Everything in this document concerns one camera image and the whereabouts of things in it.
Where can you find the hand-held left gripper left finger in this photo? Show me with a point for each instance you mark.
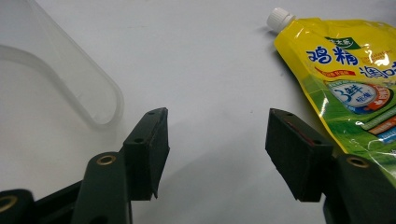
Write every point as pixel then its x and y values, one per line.
pixel 146 158

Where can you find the yellow green spouted seasoning pouch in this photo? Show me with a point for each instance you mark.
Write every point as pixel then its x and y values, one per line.
pixel 351 77

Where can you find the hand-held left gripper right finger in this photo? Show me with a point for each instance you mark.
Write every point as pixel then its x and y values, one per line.
pixel 299 155

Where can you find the clear plastic container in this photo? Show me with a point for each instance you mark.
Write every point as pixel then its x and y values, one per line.
pixel 59 71

